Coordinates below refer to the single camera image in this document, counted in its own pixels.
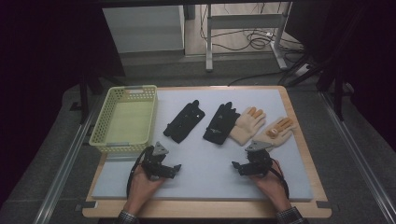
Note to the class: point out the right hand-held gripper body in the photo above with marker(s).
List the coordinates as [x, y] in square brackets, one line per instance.
[260, 161]

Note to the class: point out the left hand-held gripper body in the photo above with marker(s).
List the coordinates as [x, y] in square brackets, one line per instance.
[154, 161]

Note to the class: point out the black glove with emblem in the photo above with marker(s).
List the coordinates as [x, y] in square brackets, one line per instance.
[220, 124]

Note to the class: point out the pale green plastic basket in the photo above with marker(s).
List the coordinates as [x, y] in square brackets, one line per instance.
[127, 121]

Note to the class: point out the person's right hand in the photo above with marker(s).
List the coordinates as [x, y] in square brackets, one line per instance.
[271, 186]

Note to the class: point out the person's left hand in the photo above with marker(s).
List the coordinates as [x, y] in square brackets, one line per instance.
[141, 188]

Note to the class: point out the white foam mat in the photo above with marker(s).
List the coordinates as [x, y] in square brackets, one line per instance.
[202, 174]

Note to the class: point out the beige knit glove with label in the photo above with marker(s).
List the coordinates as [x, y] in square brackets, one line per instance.
[275, 133]

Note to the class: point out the black stand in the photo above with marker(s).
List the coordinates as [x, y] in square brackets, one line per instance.
[84, 96]
[337, 90]

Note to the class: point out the black tripod legs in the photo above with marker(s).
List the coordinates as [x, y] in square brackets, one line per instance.
[299, 70]

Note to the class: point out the white cabinet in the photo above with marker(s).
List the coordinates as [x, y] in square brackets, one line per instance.
[146, 28]

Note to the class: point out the metal floor rail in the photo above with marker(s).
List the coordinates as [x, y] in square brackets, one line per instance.
[62, 168]
[358, 155]

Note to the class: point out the grey metal table frame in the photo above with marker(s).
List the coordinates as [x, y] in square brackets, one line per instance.
[243, 21]

